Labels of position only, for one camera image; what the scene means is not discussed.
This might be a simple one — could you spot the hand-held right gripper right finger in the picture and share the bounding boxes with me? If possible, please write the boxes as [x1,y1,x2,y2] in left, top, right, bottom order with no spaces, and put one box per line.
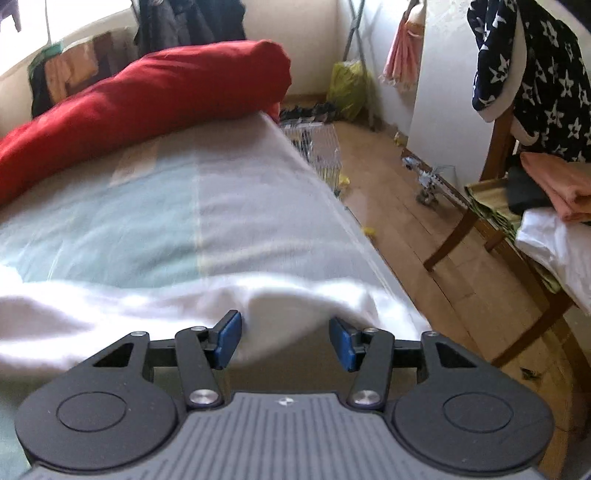
[329,316,478,411]

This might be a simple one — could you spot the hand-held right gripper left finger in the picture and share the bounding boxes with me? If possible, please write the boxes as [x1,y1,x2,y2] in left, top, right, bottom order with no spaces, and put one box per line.
[92,310,243,411]

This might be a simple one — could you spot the white printed t-shirt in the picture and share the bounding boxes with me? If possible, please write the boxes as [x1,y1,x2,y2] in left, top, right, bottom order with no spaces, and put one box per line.
[0,265,430,384]

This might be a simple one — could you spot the pale green bed sheet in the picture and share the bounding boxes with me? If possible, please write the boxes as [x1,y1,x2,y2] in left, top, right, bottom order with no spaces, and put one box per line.
[0,111,419,480]

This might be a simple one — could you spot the grey toy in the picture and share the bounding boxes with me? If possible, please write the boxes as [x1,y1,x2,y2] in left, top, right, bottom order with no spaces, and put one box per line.
[402,157,458,205]

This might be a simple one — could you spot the green patterned seat cushion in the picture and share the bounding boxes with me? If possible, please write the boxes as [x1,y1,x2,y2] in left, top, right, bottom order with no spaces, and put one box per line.
[464,178,561,294]

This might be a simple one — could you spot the pile of shoes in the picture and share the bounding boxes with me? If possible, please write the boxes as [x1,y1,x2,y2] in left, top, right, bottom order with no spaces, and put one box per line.
[279,104,338,126]

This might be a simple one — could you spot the white plastic bag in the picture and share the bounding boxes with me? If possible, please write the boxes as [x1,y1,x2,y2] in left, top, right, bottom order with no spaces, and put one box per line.
[515,208,591,315]

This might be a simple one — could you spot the black folded cloth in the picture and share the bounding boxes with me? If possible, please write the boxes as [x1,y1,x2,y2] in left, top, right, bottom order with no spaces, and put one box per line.
[507,166,552,215]

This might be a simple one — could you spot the red duvet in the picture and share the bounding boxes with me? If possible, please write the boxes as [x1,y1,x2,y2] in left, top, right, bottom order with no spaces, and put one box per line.
[0,40,293,206]

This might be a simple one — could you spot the yellow-green plastic bag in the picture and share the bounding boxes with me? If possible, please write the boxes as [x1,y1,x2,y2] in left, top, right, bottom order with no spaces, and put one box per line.
[327,60,370,122]

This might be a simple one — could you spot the wooden chair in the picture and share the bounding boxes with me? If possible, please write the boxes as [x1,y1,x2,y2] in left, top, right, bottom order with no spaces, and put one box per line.
[424,104,591,435]

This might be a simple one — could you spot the pink folded cloth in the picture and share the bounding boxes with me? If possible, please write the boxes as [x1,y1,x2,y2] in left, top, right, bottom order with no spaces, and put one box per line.
[519,152,591,223]

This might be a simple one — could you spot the metal drying rack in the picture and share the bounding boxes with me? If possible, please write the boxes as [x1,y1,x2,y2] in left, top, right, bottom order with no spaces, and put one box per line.
[344,0,377,131]

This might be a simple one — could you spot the orange hanging cloth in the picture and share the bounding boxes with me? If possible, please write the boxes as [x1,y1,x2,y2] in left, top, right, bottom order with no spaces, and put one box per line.
[46,44,100,103]

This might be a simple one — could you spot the dark hanging jackets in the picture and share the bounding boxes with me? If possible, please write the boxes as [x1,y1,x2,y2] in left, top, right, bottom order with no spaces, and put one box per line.
[134,0,246,57]

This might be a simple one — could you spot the dark star-print robe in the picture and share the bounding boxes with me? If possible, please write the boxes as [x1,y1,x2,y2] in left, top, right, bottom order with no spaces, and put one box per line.
[466,0,591,163]

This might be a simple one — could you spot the purple hanging garment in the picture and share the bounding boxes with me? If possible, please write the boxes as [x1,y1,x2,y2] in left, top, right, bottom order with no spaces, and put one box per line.
[0,0,22,31]

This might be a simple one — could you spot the wire cage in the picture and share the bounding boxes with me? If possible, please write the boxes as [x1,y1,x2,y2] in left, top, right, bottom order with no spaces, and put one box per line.
[281,124,345,195]

